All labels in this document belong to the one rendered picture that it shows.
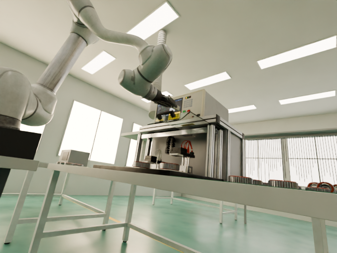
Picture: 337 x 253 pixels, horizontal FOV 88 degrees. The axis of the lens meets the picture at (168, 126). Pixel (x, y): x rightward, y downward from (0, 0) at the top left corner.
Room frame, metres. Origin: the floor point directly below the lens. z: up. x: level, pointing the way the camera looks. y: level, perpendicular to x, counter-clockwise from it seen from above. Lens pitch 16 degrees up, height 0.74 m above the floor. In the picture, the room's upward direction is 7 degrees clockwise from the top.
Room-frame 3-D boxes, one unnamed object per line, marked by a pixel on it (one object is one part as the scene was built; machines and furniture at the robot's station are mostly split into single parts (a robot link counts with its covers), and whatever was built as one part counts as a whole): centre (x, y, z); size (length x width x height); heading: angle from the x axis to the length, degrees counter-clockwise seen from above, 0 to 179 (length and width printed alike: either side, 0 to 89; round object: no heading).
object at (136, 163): (1.16, 0.14, 0.80); 0.11 x 0.11 x 0.04
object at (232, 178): (0.87, -0.37, 0.77); 0.11 x 0.11 x 0.04
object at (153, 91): (0.87, 0.13, 1.18); 0.09 x 0.06 x 0.09; 47
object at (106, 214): (2.85, 1.64, 0.38); 1.85 x 1.10 x 0.75; 47
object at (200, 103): (1.30, -0.18, 1.22); 0.44 x 0.39 x 0.20; 47
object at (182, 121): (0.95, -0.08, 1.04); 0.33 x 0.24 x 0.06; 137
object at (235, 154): (1.14, -0.46, 0.91); 0.28 x 0.03 x 0.32; 137
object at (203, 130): (1.15, -0.01, 1.03); 0.62 x 0.01 x 0.03; 47
